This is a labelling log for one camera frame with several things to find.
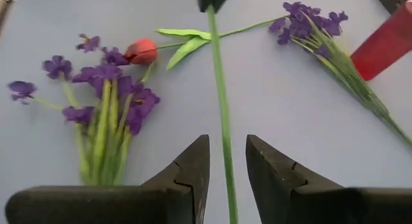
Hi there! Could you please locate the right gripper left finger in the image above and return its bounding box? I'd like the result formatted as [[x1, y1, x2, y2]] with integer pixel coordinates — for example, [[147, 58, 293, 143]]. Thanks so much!
[[4, 134, 211, 224]]

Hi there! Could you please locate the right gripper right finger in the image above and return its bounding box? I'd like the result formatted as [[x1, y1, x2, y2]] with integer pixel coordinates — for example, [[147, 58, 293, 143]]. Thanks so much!
[[246, 135, 412, 224]]

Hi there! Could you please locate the red artificial tulip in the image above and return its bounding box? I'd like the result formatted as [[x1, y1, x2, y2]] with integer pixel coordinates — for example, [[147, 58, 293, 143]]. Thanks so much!
[[124, 15, 287, 71]]

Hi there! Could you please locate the purple artificial flower bunch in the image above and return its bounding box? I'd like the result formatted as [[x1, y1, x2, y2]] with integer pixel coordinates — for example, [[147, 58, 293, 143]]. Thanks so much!
[[268, 1, 412, 146], [8, 33, 161, 186]]

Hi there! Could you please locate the white artificial tulip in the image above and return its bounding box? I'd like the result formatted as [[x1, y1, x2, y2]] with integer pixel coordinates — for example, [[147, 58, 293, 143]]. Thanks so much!
[[205, 5, 239, 224]]

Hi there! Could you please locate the red glass vase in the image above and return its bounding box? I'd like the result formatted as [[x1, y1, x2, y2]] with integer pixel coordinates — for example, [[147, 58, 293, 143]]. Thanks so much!
[[350, 0, 412, 82]]

